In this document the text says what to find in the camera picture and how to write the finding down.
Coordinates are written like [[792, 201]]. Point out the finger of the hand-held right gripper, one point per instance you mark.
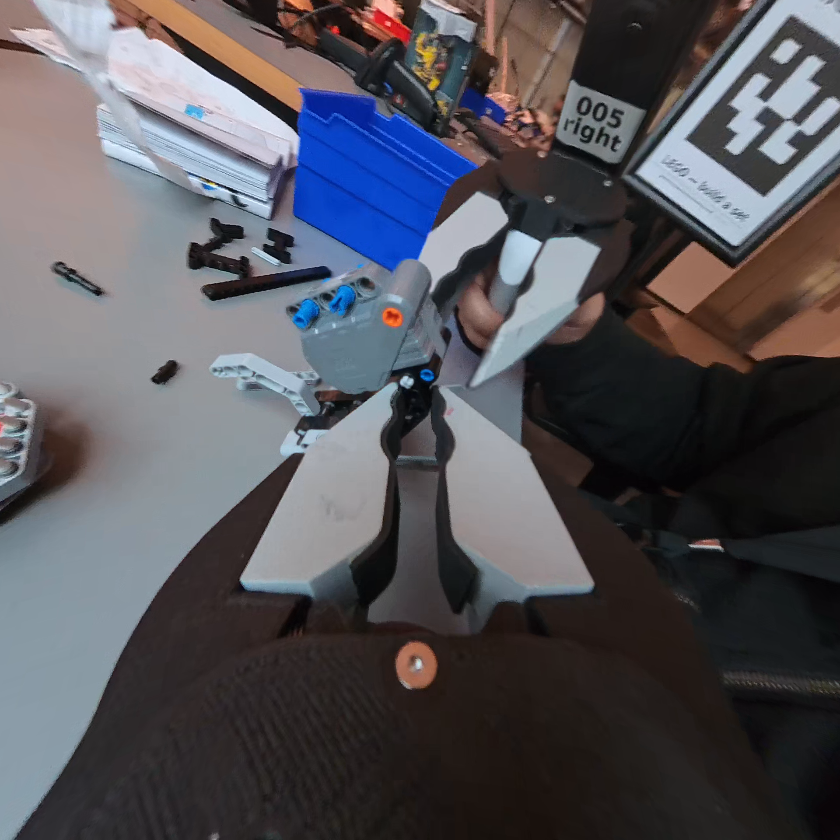
[[459, 223], [531, 315]]

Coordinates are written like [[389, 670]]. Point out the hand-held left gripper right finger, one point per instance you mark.
[[505, 505]]

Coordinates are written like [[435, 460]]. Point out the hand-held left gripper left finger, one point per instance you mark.
[[328, 499]]

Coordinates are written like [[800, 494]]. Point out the grey lego motor assembly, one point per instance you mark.
[[354, 348]]

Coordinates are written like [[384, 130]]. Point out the person's right forearm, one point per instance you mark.
[[656, 407]]

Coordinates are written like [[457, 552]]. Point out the lego set box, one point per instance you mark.
[[436, 52]]

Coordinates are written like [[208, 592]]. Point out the black lego cross connector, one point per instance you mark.
[[279, 244]]

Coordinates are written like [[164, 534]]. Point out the white lego axle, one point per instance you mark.
[[266, 256]]

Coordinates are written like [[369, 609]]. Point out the long black lego beam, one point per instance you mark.
[[262, 282]]

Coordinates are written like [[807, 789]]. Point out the short black lego connector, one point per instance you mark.
[[165, 371]]

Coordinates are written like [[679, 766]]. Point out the black lego angled connector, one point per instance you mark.
[[226, 229]]

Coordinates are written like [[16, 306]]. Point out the black lego beam with pins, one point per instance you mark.
[[216, 259]]

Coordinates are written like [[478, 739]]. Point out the grey lego subassembly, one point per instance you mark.
[[16, 446]]

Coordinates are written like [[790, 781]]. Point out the long black lego pin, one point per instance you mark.
[[77, 277]]

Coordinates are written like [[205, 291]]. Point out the person's right hand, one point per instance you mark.
[[479, 321]]

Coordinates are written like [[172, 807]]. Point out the blue plastic bin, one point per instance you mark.
[[354, 190]]

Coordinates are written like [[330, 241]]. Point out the small blue bin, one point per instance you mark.
[[484, 106]]

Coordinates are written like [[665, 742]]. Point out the black power tool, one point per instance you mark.
[[394, 72]]

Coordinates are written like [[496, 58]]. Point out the stack of white booklets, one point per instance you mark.
[[197, 131]]

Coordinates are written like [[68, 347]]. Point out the person's black jacket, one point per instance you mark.
[[774, 590]]

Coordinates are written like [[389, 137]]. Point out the wood edged table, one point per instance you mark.
[[216, 39]]

